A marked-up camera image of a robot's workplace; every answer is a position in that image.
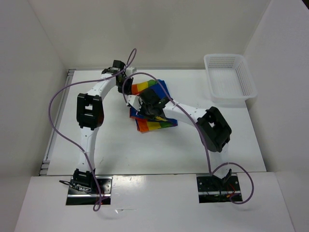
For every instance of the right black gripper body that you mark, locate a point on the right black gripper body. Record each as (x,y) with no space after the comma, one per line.
(146,109)

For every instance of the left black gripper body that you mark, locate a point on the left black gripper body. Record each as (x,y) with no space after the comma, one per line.
(120,84)

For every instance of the rainbow striped shorts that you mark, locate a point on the rainbow striped shorts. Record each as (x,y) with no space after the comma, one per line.
(143,123)

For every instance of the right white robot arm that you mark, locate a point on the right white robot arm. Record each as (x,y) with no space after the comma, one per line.
(213,129)

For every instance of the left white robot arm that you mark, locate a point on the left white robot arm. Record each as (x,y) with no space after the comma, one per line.
(90,116)

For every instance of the white plastic basket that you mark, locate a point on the white plastic basket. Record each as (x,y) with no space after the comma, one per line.
(229,78)

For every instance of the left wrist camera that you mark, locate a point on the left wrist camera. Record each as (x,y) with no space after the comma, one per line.
(130,70)

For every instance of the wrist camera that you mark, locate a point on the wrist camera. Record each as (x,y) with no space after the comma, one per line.
(134,101)
(130,70)

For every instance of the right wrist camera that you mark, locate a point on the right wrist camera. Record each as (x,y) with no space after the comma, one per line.
(134,101)

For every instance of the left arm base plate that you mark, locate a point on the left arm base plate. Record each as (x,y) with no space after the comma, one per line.
(86,196)

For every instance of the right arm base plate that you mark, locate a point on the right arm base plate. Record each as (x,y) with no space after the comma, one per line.
(210,190)

